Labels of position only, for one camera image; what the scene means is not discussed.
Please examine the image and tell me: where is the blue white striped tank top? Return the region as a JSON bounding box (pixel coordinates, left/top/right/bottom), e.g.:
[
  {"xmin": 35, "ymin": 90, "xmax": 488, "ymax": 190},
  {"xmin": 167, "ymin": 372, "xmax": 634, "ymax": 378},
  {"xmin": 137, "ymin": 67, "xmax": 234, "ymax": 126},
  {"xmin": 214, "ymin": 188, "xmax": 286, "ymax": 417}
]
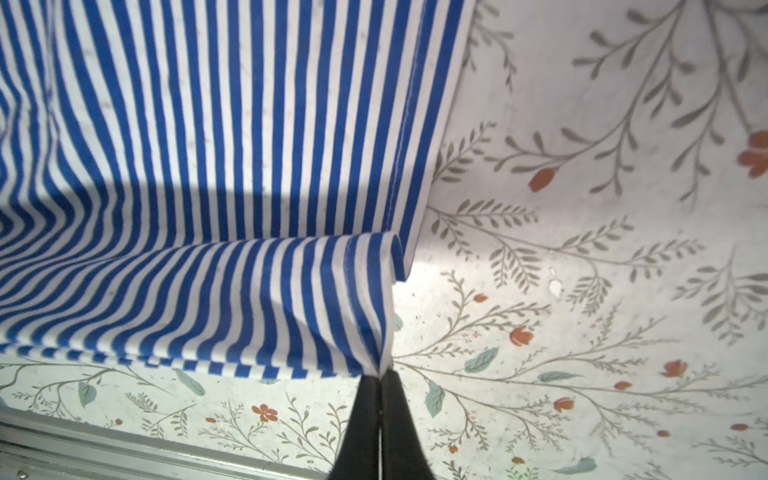
[{"xmin": 1, "ymin": 1, "xmax": 474, "ymax": 379}]

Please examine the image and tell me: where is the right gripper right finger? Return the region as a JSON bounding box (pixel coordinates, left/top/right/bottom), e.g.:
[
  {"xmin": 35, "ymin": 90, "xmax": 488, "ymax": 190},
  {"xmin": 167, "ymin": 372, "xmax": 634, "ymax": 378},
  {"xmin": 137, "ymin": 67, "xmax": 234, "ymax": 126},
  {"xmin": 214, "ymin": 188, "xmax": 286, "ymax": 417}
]
[{"xmin": 381, "ymin": 370, "xmax": 435, "ymax": 480}]

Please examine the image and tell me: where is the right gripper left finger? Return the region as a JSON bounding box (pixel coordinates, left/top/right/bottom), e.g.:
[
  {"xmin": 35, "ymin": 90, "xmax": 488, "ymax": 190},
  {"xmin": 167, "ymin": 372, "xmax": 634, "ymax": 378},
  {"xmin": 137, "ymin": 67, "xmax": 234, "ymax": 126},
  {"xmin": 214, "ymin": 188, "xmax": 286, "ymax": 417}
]
[{"xmin": 327, "ymin": 376, "xmax": 381, "ymax": 480}]

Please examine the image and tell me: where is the floral table mat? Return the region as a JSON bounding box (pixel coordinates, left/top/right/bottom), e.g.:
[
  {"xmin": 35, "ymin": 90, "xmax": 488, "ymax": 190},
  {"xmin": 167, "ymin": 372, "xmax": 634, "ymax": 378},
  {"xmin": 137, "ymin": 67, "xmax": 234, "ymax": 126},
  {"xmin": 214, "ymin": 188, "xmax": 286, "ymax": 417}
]
[{"xmin": 1, "ymin": 1, "xmax": 767, "ymax": 479}]

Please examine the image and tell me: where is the aluminium front rail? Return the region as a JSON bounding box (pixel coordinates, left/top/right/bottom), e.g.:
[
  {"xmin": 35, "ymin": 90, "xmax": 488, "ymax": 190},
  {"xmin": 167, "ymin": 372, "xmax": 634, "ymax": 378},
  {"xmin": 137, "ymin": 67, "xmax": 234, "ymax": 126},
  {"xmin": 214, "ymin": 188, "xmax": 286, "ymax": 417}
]
[{"xmin": 1, "ymin": 406, "xmax": 326, "ymax": 479}]

